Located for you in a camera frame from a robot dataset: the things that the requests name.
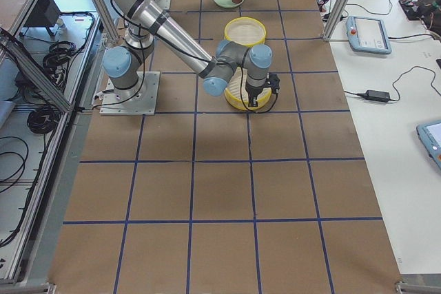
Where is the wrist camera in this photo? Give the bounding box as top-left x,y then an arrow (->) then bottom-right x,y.
267,73 -> 280,95

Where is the teach pendant far side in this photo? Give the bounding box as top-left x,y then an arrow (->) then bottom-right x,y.
416,120 -> 441,168

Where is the yellow steamer basket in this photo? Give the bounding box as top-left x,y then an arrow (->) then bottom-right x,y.
224,67 -> 271,111
224,17 -> 267,47

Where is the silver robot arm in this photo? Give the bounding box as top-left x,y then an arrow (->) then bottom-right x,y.
113,0 -> 280,108

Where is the black power adapter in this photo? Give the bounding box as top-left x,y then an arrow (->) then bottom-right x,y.
356,90 -> 391,103

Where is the black circuit board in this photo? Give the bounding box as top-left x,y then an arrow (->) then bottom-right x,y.
398,0 -> 430,21

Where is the teach pendant near post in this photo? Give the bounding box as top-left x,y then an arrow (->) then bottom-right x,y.
345,16 -> 392,54

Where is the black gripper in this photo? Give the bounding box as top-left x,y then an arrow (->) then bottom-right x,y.
245,83 -> 264,107

